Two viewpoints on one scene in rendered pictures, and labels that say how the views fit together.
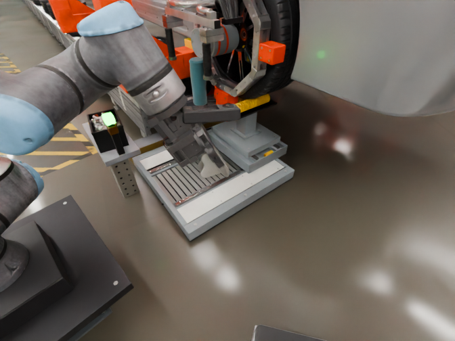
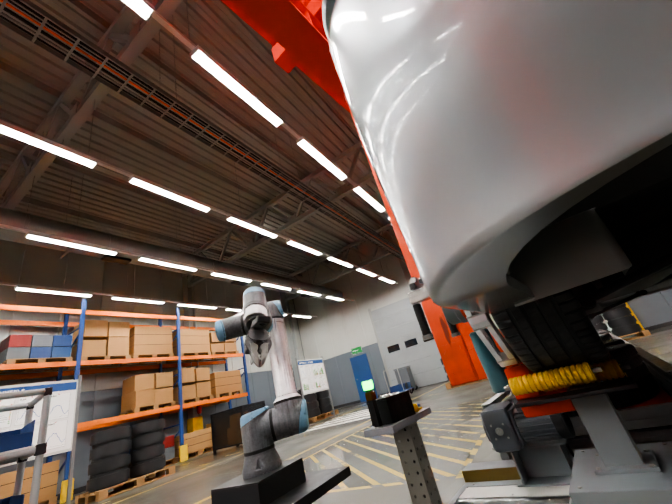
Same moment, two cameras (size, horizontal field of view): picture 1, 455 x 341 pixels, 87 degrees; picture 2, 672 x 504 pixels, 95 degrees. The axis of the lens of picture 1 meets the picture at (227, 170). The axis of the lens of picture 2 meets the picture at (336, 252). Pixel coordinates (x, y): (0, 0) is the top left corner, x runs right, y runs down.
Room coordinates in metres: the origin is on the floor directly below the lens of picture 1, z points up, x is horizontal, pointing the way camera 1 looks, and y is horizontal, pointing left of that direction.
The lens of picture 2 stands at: (0.41, -1.09, 0.64)
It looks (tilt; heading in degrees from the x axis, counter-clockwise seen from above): 24 degrees up; 72
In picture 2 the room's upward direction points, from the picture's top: 15 degrees counter-clockwise
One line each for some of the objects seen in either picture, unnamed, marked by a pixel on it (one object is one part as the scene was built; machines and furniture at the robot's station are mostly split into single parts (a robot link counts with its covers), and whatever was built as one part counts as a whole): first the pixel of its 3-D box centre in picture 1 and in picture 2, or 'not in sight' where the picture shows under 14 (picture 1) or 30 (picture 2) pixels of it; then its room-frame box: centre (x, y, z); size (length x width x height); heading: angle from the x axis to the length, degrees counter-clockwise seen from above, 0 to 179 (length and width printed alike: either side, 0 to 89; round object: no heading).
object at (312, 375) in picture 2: not in sight; (315, 387); (2.12, 9.66, 0.97); 1.50 x 0.50 x 1.95; 45
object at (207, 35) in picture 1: (211, 33); (419, 295); (1.11, 0.06, 0.93); 0.09 x 0.05 x 0.05; 127
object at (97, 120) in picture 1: (107, 128); (390, 406); (1.04, 0.60, 0.51); 0.20 x 0.14 x 0.13; 29
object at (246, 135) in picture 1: (246, 119); (607, 430); (1.47, -0.13, 0.32); 0.40 x 0.30 x 0.28; 37
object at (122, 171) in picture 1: (120, 166); (417, 469); (1.10, 0.65, 0.21); 0.10 x 0.10 x 0.42; 37
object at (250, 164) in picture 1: (245, 141); not in sight; (1.47, -0.13, 0.13); 0.50 x 0.36 x 0.10; 37
